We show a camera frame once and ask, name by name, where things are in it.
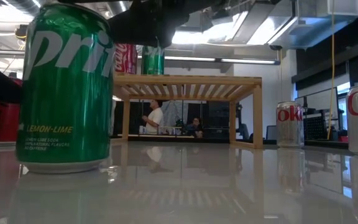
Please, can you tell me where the long ceiling light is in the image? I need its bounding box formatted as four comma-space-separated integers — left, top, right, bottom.
164, 55, 281, 65

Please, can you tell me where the black framed whiteboard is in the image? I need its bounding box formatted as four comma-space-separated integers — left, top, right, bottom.
294, 86, 339, 113

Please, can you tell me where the black perforated rack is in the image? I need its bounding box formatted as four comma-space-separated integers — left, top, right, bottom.
293, 108, 334, 141

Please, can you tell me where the grey chair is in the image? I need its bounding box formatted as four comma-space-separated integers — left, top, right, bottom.
265, 125, 278, 141

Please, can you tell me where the grey draped cloth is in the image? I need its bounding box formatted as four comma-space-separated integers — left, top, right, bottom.
162, 101, 188, 125

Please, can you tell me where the far work table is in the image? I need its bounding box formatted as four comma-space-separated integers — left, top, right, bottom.
116, 133, 229, 144

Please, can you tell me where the red Coke can black script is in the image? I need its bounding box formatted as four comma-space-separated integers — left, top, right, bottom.
0, 77, 23, 147

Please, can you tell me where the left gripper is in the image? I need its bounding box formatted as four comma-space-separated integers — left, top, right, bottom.
57, 0, 223, 48

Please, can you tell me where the person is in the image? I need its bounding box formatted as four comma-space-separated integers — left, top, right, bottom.
141, 99, 165, 135
185, 117, 204, 139

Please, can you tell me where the green Sprite can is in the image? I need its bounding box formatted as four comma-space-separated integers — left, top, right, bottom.
140, 45, 165, 75
15, 1, 115, 174

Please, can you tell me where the wooden slatted shelf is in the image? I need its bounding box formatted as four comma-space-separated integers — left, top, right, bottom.
112, 73, 264, 149

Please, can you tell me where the red Coca-Cola can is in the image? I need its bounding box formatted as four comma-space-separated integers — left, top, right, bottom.
114, 43, 139, 75

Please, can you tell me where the yellow hanging cord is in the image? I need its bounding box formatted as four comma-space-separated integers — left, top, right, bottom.
326, 0, 336, 133

